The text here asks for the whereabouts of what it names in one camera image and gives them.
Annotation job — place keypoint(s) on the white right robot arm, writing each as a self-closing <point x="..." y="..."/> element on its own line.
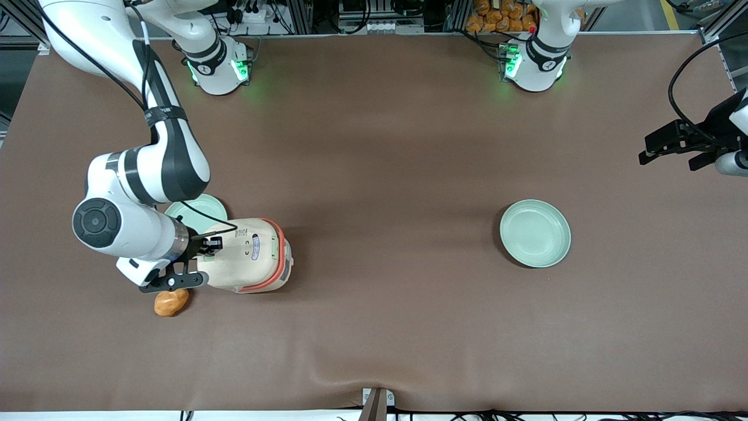
<point x="175" y="158"/>

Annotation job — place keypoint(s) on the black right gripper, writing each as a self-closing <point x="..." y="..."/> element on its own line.
<point x="195" y="248"/>

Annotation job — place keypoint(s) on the white terminal block strip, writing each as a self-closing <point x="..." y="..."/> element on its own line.
<point x="380" y="27"/>

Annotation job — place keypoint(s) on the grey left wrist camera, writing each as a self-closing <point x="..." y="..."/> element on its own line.
<point x="731" y="164"/>

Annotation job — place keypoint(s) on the metal table edge bracket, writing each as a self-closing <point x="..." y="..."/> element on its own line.
<point x="378" y="403"/>

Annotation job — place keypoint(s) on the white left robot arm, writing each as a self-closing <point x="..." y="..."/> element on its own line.
<point x="540" y="58"/>

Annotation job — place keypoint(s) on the white power strip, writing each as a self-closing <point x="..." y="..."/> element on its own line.
<point x="254" y="14"/>

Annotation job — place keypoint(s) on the aluminium frame post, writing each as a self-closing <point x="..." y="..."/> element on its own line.
<point x="17" y="20"/>
<point x="721" y="20"/>

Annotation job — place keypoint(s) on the cream rice cooker orange trim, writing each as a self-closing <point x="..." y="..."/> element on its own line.
<point x="251" y="260"/>

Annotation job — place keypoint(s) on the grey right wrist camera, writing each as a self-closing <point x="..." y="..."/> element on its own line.
<point x="175" y="282"/>

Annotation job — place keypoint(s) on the bag of orange bread rolls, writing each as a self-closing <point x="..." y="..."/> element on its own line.
<point x="502" y="14"/>

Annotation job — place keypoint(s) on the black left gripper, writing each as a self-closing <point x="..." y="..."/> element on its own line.
<point x="714" y="122"/>

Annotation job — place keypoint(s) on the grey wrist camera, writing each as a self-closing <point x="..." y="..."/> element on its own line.
<point x="731" y="164"/>
<point x="175" y="282"/>

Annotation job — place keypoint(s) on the pale green plate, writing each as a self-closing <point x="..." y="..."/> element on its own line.
<point x="204" y="207"/>
<point x="535" y="234"/>

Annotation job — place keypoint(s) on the brown potato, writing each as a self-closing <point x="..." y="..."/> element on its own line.
<point x="170" y="304"/>

